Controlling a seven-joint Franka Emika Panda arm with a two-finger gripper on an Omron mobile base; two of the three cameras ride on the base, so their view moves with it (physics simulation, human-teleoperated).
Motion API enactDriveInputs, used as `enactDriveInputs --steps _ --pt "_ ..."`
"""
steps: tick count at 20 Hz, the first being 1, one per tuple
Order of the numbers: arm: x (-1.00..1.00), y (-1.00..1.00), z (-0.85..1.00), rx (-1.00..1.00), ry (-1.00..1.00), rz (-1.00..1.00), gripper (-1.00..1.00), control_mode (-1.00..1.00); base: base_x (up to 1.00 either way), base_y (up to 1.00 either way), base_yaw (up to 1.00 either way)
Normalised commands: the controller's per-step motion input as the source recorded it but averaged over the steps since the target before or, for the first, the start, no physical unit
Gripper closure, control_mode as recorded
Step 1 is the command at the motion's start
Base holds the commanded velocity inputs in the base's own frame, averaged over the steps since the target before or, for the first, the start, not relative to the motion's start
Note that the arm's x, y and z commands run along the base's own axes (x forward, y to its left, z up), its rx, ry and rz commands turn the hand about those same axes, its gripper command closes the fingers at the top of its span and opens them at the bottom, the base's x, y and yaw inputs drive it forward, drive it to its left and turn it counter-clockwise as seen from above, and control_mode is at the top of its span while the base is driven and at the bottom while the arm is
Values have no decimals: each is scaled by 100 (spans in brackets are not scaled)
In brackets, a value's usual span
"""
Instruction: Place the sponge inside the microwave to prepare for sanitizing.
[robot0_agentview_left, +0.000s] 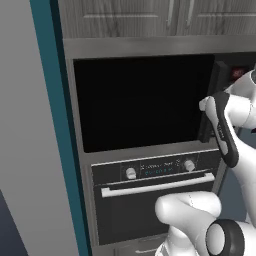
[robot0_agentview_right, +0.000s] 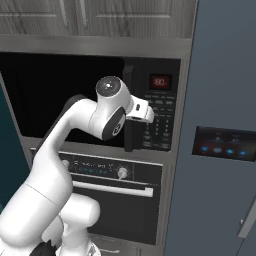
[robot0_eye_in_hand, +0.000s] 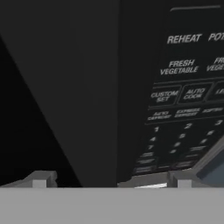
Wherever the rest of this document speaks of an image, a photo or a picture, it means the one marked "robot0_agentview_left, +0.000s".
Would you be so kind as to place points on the white oven knob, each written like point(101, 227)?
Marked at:
point(189, 165)
point(131, 173)

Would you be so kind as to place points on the grey appliance cabinet housing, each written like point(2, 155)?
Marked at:
point(133, 46)

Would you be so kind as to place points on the grey drawer front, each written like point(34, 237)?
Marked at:
point(133, 249)

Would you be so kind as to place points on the black microwave door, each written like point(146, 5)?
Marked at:
point(140, 103)

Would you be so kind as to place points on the black microwave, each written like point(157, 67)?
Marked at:
point(235, 63)

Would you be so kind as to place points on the black built-in oven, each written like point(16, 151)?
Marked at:
point(110, 170)

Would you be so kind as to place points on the grey wood cupboard door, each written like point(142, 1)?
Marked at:
point(116, 16)
point(226, 16)

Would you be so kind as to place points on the black oven door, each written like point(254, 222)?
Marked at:
point(130, 216)

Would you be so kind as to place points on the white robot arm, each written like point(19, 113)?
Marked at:
point(190, 213)

